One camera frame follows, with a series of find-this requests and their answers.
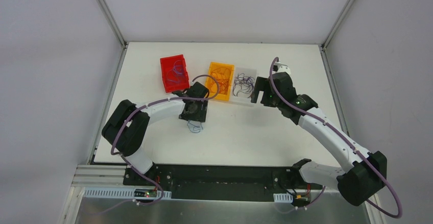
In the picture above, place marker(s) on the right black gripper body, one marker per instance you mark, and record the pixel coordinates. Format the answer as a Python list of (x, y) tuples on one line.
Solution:
[(261, 89)]

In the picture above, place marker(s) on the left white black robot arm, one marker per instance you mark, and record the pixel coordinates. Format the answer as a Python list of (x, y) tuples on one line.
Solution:
[(125, 129)]

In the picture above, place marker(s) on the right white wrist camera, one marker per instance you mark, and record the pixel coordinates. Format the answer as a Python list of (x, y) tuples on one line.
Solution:
[(280, 67)]

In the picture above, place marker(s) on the red plastic bin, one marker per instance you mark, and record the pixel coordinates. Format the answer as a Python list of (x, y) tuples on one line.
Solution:
[(174, 74)]

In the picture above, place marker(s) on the right white cable duct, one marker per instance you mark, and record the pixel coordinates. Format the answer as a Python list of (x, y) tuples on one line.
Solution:
[(282, 198)]

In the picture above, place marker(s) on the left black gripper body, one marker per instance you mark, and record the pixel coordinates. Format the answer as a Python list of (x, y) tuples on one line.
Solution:
[(194, 115)]

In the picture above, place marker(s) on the yellow plastic bin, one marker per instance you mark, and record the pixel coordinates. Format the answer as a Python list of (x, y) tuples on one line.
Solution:
[(222, 80)]

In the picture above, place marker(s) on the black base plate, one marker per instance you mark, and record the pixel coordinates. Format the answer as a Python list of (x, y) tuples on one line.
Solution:
[(222, 183)]

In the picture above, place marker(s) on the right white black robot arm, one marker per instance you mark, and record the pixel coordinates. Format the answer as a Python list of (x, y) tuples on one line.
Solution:
[(356, 177)]

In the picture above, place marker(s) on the white plastic bin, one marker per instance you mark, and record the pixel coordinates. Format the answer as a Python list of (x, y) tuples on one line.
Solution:
[(242, 86)]

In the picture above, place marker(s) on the white cable duct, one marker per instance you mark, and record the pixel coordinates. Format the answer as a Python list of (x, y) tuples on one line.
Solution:
[(282, 198), (122, 193)]

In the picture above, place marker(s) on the left white cable duct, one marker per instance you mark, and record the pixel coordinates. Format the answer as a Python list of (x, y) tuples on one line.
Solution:
[(122, 193)]

